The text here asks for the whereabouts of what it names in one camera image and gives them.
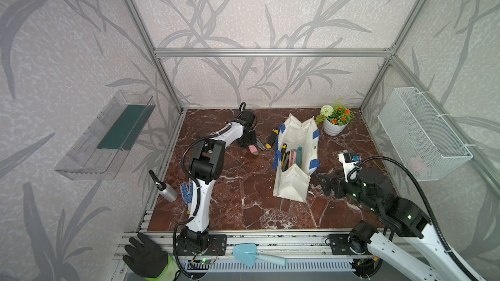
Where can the potted artificial flower plant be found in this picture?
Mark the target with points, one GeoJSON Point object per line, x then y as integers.
{"type": "Point", "coordinates": [334, 117]}

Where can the black and green glove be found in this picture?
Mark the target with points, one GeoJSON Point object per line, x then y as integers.
{"type": "Point", "coordinates": [149, 261]}

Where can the blue dotted work glove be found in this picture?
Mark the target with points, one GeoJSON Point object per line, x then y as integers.
{"type": "Point", "coordinates": [186, 192]}

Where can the light blue trowel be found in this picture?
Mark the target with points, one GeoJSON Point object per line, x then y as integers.
{"type": "Point", "coordinates": [247, 254]}

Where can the clear plastic wall bin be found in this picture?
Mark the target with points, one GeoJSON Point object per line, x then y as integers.
{"type": "Point", "coordinates": [104, 146]}

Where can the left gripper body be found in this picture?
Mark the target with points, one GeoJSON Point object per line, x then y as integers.
{"type": "Point", "coordinates": [250, 140]}

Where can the orange art knife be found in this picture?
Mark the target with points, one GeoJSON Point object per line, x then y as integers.
{"type": "Point", "coordinates": [272, 139]}

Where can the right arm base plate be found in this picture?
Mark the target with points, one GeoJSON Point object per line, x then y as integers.
{"type": "Point", "coordinates": [339, 244]}

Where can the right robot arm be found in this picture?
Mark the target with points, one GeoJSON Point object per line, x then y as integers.
{"type": "Point", "coordinates": [412, 241]}

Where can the white power adapter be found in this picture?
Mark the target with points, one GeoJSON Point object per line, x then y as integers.
{"type": "Point", "coordinates": [350, 163]}

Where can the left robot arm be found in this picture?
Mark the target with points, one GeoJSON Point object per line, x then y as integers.
{"type": "Point", "coordinates": [202, 162]}

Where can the black yellow art knife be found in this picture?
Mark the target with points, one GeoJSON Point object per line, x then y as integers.
{"type": "Point", "coordinates": [283, 153]}

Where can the grey art knife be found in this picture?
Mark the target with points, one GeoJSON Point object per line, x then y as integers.
{"type": "Point", "coordinates": [260, 145]}

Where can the white wire mesh basket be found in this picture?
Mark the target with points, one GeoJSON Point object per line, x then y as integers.
{"type": "Point", "coordinates": [426, 144]}

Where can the white Doraemon tote pouch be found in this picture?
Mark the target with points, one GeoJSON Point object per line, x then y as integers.
{"type": "Point", "coordinates": [293, 184]}

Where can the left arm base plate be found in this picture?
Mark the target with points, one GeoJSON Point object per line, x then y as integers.
{"type": "Point", "coordinates": [208, 245]}

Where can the teal art knife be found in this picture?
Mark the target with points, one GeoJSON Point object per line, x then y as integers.
{"type": "Point", "coordinates": [299, 156]}

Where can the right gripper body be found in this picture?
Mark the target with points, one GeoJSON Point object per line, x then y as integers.
{"type": "Point", "coordinates": [352, 190]}

